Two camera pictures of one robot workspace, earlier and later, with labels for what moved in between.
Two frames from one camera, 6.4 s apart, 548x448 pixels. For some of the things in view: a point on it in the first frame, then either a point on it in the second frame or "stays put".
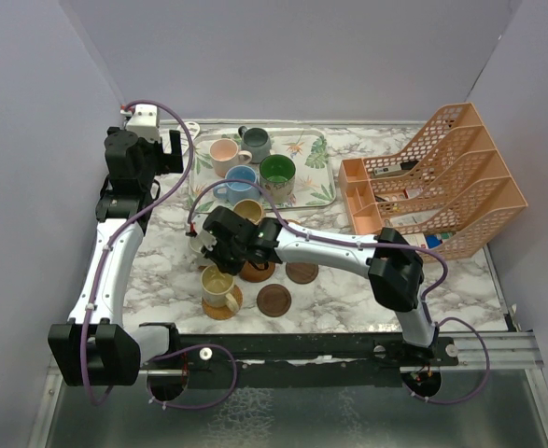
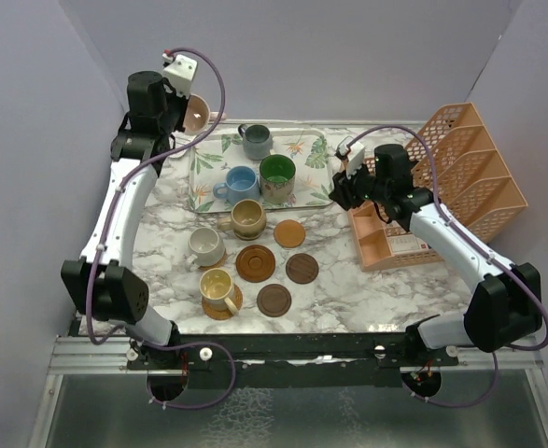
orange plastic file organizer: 449,184 stays put
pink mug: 225,154 → 198,116
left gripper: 170,161 → 181,100
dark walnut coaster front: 274,301 stays put
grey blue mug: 255,140 stays put
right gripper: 213,256 → 344,189
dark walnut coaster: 302,273 stays put
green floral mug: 277,175 stays put
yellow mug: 216,287 stays put
